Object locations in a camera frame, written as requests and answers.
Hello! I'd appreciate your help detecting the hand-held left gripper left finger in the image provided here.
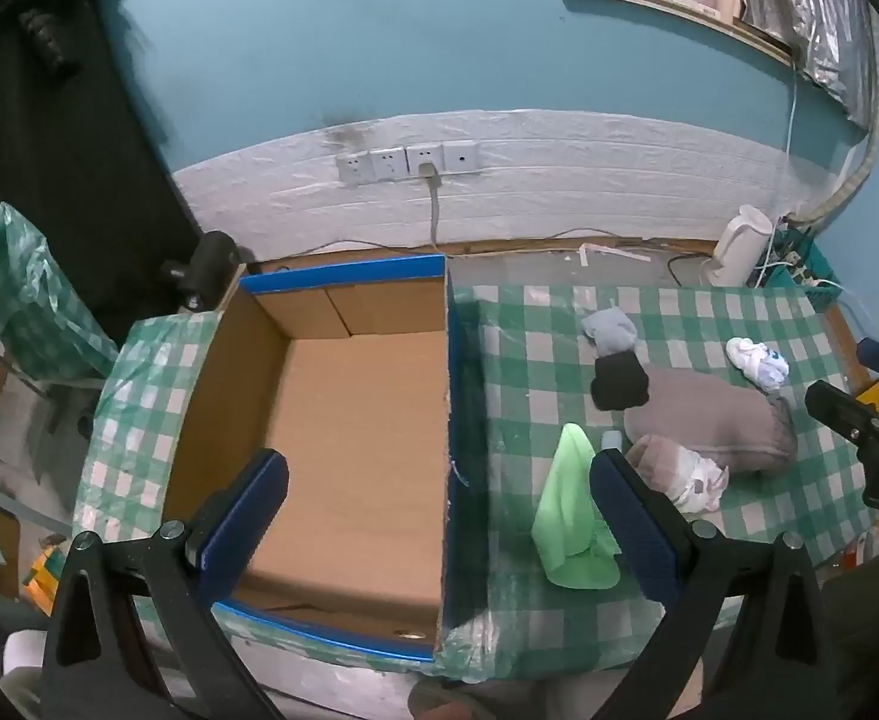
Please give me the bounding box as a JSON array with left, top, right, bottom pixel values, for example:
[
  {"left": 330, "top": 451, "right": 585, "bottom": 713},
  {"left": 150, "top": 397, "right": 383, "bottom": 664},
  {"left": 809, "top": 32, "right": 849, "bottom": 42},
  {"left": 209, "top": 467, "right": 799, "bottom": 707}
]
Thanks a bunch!
[{"left": 38, "top": 448, "right": 290, "bottom": 720}]

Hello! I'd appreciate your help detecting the white blue-striped plastic bag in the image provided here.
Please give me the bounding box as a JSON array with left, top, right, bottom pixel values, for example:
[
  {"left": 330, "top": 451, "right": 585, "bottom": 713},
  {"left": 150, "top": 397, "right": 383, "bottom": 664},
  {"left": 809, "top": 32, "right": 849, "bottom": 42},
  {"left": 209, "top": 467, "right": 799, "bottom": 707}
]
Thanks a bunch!
[{"left": 725, "top": 336, "right": 791, "bottom": 392}]

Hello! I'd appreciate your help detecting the dark hanging cloth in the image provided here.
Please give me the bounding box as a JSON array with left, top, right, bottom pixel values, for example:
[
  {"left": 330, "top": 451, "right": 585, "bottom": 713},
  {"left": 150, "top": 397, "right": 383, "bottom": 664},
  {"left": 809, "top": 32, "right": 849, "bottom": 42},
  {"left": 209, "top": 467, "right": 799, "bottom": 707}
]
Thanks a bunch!
[{"left": 0, "top": 0, "right": 204, "bottom": 323}]

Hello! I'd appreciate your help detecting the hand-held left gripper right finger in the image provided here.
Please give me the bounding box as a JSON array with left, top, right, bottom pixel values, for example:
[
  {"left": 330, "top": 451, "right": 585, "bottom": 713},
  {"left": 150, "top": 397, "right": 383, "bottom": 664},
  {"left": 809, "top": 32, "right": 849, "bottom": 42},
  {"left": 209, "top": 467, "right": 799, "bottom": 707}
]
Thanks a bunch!
[{"left": 589, "top": 448, "right": 838, "bottom": 720}]

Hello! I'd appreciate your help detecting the green checkered plastic cover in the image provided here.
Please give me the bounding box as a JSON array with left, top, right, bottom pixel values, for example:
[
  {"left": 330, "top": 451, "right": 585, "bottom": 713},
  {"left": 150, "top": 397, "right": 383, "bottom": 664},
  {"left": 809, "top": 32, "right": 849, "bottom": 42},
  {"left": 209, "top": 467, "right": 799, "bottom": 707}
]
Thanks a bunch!
[{"left": 0, "top": 202, "right": 121, "bottom": 563}]

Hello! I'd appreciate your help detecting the translucent plastic bag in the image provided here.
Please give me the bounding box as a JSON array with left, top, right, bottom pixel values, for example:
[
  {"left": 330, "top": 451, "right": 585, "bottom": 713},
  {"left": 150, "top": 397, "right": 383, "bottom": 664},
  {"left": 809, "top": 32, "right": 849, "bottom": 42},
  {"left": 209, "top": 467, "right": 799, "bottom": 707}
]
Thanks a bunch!
[{"left": 625, "top": 435, "right": 731, "bottom": 515}]

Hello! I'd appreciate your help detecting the black cable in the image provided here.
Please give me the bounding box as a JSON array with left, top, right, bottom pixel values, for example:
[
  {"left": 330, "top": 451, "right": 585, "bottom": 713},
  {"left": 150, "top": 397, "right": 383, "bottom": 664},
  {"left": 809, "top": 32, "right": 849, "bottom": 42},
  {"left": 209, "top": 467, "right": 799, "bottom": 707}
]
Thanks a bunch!
[{"left": 665, "top": 251, "right": 714, "bottom": 290}]

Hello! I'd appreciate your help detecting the white tape strip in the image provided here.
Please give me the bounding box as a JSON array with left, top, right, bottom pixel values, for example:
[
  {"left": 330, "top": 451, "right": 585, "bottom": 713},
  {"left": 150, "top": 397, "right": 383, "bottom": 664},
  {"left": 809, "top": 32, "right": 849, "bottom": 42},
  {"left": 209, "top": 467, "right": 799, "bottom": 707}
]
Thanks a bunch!
[{"left": 578, "top": 242, "right": 652, "bottom": 267}]

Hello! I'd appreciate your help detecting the silver foil sheet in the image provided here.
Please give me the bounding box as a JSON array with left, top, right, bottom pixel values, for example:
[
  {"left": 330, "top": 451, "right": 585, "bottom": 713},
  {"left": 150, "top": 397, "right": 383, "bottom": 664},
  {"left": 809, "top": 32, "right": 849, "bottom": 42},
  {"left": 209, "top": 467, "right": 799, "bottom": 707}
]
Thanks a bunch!
[{"left": 735, "top": 0, "right": 879, "bottom": 121}]

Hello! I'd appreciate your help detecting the green checkered tablecloth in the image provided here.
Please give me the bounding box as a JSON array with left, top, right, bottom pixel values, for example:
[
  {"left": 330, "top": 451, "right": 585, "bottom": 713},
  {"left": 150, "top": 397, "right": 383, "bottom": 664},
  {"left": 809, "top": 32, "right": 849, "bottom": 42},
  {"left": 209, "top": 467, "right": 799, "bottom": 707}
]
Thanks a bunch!
[{"left": 71, "top": 281, "right": 871, "bottom": 683}]

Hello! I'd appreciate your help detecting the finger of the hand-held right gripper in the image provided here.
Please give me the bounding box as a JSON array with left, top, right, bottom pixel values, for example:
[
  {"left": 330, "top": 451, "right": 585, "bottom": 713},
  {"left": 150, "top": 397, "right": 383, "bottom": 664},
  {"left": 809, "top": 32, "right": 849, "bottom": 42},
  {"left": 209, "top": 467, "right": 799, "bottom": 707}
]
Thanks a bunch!
[{"left": 805, "top": 380, "right": 879, "bottom": 445}]

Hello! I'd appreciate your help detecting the green cloth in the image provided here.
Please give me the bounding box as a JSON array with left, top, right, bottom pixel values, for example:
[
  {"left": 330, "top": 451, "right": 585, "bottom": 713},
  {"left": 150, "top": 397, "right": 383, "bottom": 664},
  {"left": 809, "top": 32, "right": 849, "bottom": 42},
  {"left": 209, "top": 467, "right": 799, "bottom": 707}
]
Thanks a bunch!
[{"left": 530, "top": 422, "right": 622, "bottom": 590}]

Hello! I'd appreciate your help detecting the black sock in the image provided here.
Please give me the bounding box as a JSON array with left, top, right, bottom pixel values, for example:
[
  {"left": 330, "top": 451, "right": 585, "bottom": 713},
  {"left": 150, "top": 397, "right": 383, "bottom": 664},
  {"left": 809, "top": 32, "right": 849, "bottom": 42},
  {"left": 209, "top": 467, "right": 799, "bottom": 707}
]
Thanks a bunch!
[{"left": 589, "top": 351, "right": 652, "bottom": 412}]

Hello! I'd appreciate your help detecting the blue plastic basket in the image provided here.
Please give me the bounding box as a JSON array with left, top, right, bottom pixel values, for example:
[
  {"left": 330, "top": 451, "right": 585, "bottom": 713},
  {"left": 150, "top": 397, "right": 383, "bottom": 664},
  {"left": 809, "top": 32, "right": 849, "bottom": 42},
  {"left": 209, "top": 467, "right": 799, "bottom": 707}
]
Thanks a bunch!
[{"left": 765, "top": 229, "right": 841, "bottom": 312}]

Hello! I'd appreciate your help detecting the black cylindrical device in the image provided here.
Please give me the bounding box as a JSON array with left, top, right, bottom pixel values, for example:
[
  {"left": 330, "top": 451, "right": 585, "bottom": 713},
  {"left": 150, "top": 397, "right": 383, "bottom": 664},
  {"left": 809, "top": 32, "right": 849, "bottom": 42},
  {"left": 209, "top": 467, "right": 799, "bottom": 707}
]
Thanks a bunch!
[{"left": 160, "top": 231, "right": 241, "bottom": 312}]

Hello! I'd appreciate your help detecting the grey plug with cable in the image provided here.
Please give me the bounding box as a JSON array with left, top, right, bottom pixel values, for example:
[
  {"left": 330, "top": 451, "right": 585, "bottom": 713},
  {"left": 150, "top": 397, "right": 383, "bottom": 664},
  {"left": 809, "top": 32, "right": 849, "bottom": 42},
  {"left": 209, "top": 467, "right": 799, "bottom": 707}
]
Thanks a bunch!
[{"left": 416, "top": 161, "right": 446, "bottom": 250}]

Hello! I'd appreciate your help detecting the blue-edged cardboard box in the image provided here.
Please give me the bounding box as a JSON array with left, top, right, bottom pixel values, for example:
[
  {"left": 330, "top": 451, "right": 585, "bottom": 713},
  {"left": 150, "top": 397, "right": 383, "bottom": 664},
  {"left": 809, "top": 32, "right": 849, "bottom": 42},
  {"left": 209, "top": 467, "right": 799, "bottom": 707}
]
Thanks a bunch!
[{"left": 160, "top": 255, "right": 455, "bottom": 665}]

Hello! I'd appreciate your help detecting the white electric kettle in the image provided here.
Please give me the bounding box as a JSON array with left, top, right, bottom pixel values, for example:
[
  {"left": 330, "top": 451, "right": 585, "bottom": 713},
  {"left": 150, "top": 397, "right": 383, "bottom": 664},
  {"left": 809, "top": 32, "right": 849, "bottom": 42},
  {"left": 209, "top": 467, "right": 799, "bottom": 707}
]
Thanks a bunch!
[{"left": 711, "top": 204, "right": 774, "bottom": 287}]

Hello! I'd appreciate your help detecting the white round object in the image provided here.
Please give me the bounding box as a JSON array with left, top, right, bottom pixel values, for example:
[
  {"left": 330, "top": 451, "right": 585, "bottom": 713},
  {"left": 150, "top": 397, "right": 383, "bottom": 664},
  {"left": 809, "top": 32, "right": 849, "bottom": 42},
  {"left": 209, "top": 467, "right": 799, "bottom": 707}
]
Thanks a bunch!
[{"left": 0, "top": 630, "right": 61, "bottom": 698}]

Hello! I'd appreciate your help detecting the white cable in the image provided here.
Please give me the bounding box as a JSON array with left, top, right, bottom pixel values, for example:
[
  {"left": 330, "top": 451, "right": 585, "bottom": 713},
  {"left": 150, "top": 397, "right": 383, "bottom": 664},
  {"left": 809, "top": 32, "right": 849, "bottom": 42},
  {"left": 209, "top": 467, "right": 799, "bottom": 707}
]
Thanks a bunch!
[{"left": 784, "top": 64, "right": 799, "bottom": 222}]

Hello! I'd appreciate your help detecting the wooden wall shelf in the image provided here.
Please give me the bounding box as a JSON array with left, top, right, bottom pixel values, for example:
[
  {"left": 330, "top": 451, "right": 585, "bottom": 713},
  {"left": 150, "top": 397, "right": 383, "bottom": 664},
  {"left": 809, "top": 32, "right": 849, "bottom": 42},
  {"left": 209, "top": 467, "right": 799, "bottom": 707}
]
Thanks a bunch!
[{"left": 554, "top": 0, "right": 794, "bottom": 67}]

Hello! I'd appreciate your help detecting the yellow printed packet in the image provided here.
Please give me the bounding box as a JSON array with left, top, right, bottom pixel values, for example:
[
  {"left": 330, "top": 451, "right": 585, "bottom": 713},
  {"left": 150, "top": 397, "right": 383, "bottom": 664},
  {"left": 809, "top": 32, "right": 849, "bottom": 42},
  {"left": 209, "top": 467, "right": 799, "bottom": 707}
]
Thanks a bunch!
[{"left": 23, "top": 538, "right": 73, "bottom": 616}]

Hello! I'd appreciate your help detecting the grey flexible hose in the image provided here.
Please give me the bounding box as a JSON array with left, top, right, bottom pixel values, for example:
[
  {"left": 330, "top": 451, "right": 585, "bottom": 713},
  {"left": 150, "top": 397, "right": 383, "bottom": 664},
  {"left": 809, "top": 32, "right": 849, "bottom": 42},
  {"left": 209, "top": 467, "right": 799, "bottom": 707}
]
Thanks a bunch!
[{"left": 788, "top": 7, "right": 879, "bottom": 230}]

